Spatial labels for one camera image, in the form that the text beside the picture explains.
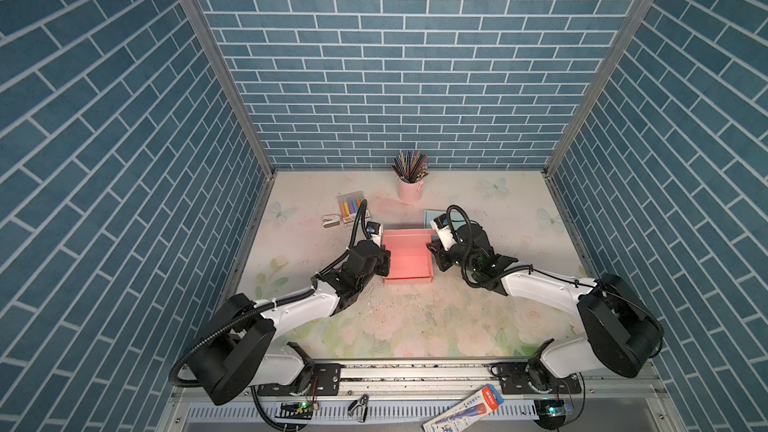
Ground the pink paper box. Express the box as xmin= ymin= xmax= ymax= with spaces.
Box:
xmin=382 ymin=229 xmax=434 ymax=285

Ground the light blue paper box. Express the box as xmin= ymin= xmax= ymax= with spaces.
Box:
xmin=423 ymin=209 xmax=465 ymax=229

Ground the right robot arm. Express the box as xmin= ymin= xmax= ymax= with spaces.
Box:
xmin=427 ymin=215 xmax=665 ymax=392

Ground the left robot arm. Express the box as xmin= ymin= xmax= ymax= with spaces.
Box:
xmin=169 ymin=239 xmax=391 ymax=405

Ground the small white eraser box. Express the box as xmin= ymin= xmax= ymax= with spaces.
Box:
xmin=322 ymin=214 xmax=341 ymax=228

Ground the clear highlighter marker pack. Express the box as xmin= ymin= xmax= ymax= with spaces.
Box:
xmin=337 ymin=191 xmax=365 ymax=227

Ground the pink metal pencil cup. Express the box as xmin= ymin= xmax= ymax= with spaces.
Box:
xmin=397 ymin=178 xmax=425 ymax=204

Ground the bundle of coloured pencils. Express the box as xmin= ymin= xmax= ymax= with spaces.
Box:
xmin=391 ymin=151 xmax=429 ymax=184

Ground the black metal clip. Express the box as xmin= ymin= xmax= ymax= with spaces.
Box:
xmin=347 ymin=394 xmax=369 ymax=423

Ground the red blue pen package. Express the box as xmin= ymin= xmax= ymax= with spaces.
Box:
xmin=422 ymin=385 xmax=504 ymax=432

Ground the small green circuit board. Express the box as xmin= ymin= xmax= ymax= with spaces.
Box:
xmin=275 ymin=402 xmax=314 ymax=421

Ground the round black device green light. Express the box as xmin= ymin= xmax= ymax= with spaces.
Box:
xmin=534 ymin=399 xmax=568 ymax=431

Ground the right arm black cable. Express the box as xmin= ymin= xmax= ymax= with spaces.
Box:
xmin=445 ymin=203 xmax=666 ymax=361

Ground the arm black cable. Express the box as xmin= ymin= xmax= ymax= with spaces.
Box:
xmin=445 ymin=203 xmax=666 ymax=361
xmin=169 ymin=199 xmax=371 ymax=388

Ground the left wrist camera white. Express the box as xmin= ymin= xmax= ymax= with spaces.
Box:
xmin=364 ymin=221 xmax=383 ymax=247

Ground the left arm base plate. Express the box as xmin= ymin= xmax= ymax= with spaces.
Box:
xmin=257 ymin=363 xmax=342 ymax=397

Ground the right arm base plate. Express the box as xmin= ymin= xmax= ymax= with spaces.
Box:
xmin=489 ymin=361 xmax=583 ymax=395

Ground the aluminium mounting rail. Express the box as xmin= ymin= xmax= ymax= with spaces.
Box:
xmin=159 ymin=359 xmax=684 ymax=431

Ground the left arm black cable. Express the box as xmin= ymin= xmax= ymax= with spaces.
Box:
xmin=169 ymin=199 xmax=371 ymax=388

